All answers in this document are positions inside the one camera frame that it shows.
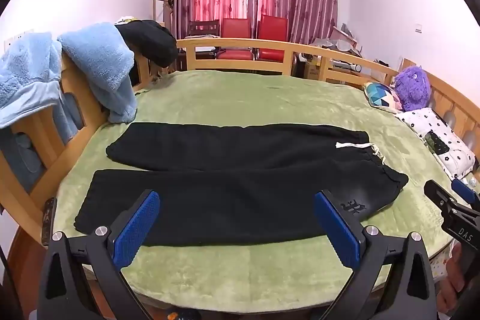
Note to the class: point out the person's right hand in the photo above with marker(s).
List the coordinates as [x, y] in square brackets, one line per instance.
[452, 278]

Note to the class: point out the black garment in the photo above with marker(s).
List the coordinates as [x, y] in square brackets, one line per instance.
[150, 40]

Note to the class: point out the wooden coat rack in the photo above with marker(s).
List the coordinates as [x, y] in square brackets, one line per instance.
[167, 5]

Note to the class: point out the dark wooden chair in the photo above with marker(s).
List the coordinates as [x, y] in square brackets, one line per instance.
[202, 29]

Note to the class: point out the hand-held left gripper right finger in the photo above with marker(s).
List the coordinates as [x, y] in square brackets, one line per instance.
[335, 230]

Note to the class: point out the black pants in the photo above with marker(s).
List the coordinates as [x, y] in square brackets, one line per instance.
[225, 188]

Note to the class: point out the white floral pillow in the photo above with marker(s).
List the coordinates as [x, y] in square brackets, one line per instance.
[438, 140]

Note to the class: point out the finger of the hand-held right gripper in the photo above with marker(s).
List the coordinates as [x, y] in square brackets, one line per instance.
[465, 190]
[438, 196]

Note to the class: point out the green fleece blanket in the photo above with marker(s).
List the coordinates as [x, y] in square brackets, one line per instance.
[240, 102]

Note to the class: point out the cardboard box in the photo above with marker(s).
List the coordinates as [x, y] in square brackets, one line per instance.
[313, 70]

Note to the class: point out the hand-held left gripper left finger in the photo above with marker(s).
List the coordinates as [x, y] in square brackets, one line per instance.
[137, 226]

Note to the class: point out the light blue fleece garment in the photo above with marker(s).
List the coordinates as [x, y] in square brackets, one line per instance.
[56, 72]

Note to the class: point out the red chair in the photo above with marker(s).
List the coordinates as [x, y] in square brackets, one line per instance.
[272, 37]
[234, 39]

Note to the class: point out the wooden bed frame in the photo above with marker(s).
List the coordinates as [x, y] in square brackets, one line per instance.
[270, 55]

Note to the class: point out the purple plush toy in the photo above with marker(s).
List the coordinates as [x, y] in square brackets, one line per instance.
[412, 87]

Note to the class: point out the colourful geometric pillow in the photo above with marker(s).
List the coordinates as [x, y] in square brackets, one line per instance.
[382, 97]

